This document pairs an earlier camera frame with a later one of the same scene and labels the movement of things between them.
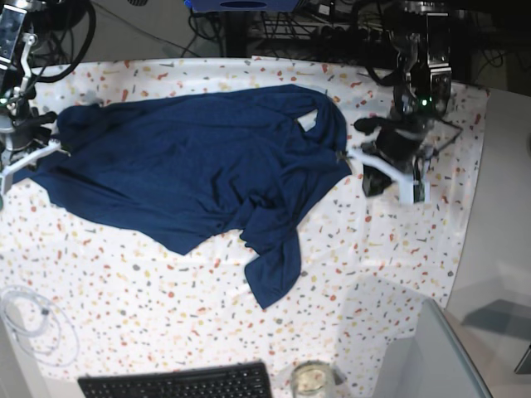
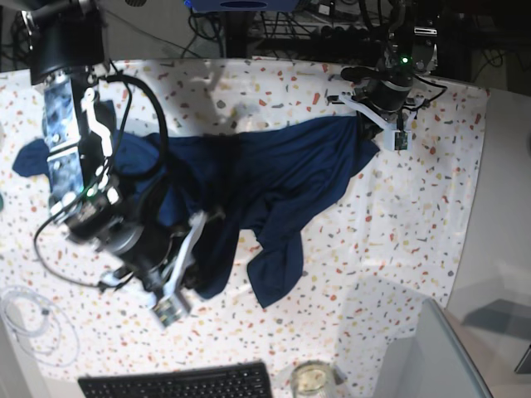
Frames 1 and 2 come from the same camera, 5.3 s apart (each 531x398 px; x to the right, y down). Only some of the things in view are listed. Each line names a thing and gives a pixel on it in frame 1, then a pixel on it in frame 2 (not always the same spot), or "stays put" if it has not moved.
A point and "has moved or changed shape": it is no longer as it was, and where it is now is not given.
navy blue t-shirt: [189, 167] has moved or changed shape
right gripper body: [400, 138] → [390, 94]
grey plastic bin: [434, 363] stays put
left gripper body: [24, 124] → [141, 250]
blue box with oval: [243, 6] stays put
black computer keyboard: [236, 381] stays put
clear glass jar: [312, 379] stays put
